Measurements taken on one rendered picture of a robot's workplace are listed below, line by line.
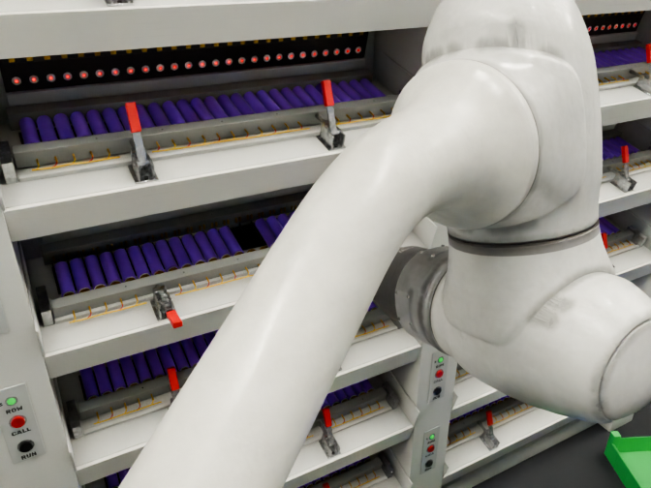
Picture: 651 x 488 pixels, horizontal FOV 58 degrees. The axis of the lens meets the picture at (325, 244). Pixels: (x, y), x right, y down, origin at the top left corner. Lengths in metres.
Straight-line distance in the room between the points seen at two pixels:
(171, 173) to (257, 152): 0.12
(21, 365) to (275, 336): 0.61
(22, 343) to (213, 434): 0.59
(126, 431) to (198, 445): 0.73
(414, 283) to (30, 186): 0.47
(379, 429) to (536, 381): 0.84
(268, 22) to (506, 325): 0.49
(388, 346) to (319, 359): 0.84
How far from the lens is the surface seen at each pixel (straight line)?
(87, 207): 0.74
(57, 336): 0.84
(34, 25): 0.69
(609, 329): 0.38
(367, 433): 1.21
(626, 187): 1.36
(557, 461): 1.75
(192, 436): 0.24
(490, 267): 0.40
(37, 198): 0.74
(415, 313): 0.49
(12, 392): 0.85
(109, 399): 0.98
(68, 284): 0.88
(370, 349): 1.08
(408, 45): 0.98
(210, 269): 0.87
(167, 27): 0.72
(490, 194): 0.34
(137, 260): 0.90
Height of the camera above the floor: 1.21
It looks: 27 degrees down
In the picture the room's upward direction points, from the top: straight up
